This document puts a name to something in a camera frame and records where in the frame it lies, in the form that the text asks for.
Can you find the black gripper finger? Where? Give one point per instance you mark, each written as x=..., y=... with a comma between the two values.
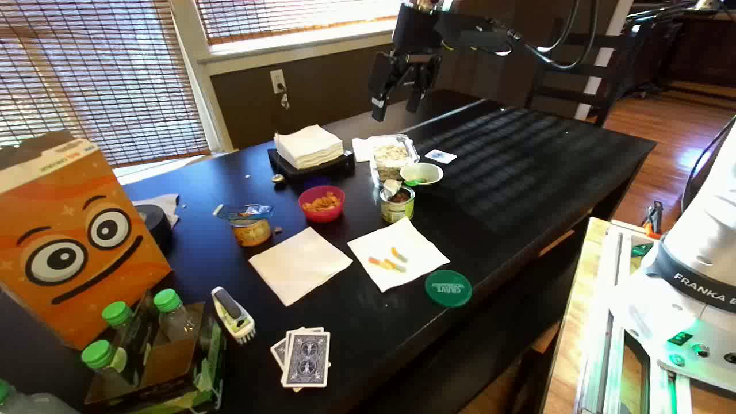
x=426, y=85
x=382, y=85

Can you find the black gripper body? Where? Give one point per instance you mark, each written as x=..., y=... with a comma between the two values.
x=418, y=36

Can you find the white paper tissue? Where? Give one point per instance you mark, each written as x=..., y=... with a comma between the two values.
x=300, y=266
x=418, y=244

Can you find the single playing card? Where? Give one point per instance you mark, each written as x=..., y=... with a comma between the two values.
x=441, y=156

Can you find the clear plastic nut container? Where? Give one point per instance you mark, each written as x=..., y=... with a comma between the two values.
x=392, y=157

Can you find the green bowl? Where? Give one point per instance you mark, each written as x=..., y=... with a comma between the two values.
x=428, y=172

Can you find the white napkin stack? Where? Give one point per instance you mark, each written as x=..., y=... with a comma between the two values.
x=308, y=145

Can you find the green plastic spoon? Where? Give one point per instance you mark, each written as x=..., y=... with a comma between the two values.
x=415, y=182

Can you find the black napkin tray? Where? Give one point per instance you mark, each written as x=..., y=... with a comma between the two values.
x=331, y=170

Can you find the open green tin can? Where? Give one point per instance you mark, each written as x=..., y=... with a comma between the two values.
x=399, y=208

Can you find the red snack bowl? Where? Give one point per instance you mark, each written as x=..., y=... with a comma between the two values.
x=322, y=205

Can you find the dark wooden chair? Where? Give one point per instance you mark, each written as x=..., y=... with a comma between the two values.
x=576, y=96

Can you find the orange jelly plastic cup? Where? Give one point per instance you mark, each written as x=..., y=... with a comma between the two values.
x=254, y=232

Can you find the green round lid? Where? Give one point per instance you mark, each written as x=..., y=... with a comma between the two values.
x=450, y=289

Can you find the crumpled white paper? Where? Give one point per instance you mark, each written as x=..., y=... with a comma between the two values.
x=163, y=205

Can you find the black red clamp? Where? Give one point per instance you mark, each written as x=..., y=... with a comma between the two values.
x=653, y=220

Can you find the black tape roll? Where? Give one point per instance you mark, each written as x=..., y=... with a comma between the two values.
x=152, y=224

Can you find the white black stapler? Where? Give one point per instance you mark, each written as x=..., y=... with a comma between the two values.
x=232, y=315

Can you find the dark wooden cabinet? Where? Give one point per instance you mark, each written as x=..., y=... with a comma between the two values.
x=702, y=48

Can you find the blue backed playing cards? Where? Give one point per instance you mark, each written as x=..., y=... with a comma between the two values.
x=306, y=361

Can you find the light wooden robot stand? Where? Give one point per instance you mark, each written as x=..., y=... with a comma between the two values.
x=571, y=346

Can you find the green capped clear bottle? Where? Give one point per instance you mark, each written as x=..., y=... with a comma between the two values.
x=117, y=315
x=98, y=355
x=30, y=404
x=168, y=300

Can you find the orange cartoon face box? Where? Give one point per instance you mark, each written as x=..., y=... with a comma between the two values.
x=77, y=244

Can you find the cardboard bottle carrier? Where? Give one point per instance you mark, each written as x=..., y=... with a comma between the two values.
x=174, y=369

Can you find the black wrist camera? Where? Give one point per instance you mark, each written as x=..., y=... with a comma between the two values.
x=483, y=36

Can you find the white wall outlet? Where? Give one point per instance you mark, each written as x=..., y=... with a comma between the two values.
x=277, y=81

